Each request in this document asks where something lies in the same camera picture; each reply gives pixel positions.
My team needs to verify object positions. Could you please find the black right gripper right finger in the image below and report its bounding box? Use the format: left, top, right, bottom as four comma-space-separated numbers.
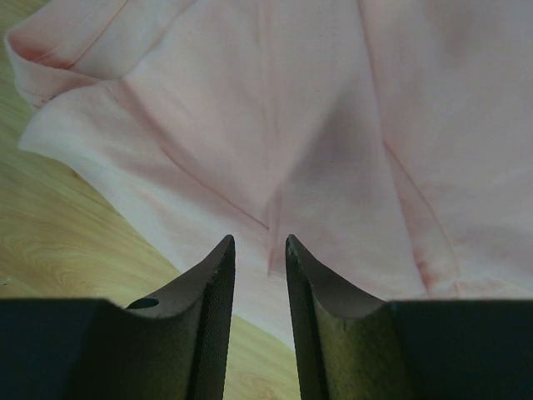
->
286, 236, 532, 399

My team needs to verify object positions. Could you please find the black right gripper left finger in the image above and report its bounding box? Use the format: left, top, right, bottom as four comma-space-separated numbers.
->
1, 236, 235, 399

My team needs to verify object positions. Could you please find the pink t-shirt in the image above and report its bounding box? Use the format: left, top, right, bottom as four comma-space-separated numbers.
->
4, 1, 532, 344

